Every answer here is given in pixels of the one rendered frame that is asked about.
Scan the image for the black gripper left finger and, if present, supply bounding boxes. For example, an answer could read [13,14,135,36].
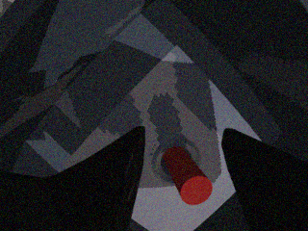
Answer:
[0,126,145,231]

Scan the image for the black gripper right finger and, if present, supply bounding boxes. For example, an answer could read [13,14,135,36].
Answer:
[222,128,308,231]

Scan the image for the dark red peg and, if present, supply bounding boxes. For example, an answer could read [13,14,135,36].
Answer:
[163,146,212,205]

